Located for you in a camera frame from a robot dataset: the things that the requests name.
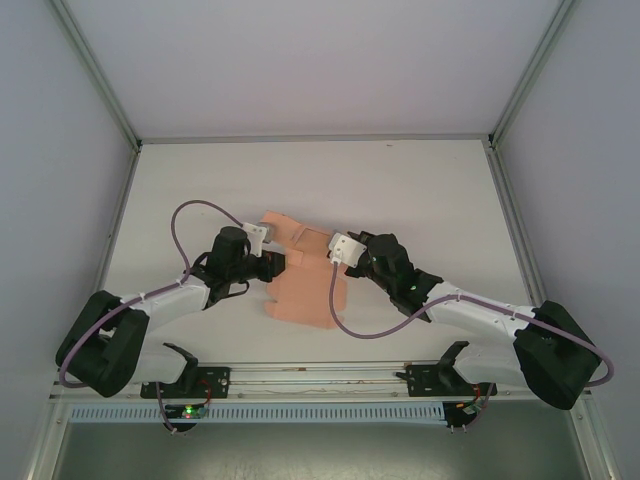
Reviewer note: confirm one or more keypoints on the tan paper box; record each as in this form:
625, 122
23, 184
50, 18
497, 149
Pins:
300, 300

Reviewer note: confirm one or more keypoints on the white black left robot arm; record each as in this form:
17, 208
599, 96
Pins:
175, 303

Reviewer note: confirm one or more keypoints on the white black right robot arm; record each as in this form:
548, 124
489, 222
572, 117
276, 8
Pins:
475, 321

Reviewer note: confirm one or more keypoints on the circuit board with green light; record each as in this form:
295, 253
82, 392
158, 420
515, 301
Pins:
189, 412

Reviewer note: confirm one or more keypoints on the small green circuit board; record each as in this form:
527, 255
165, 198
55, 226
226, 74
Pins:
471, 409

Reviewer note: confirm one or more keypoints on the aluminium back frame rail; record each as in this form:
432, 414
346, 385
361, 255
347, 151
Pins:
315, 138

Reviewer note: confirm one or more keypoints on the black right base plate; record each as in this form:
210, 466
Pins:
425, 380

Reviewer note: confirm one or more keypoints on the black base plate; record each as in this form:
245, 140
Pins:
425, 380
220, 382

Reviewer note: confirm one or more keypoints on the aluminium mounting rail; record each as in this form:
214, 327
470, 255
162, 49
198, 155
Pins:
315, 380

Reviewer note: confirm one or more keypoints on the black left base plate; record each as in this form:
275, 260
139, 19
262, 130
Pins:
220, 382

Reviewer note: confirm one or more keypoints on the aluminium side frame rail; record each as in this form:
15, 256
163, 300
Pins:
510, 200
122, 200

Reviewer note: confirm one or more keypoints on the aluminium frame post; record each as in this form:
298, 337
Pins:
597, 440
535, 70
45, 440
95, 72

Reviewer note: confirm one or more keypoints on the aluminium lower frame post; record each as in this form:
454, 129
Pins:
45, 440
597, 440

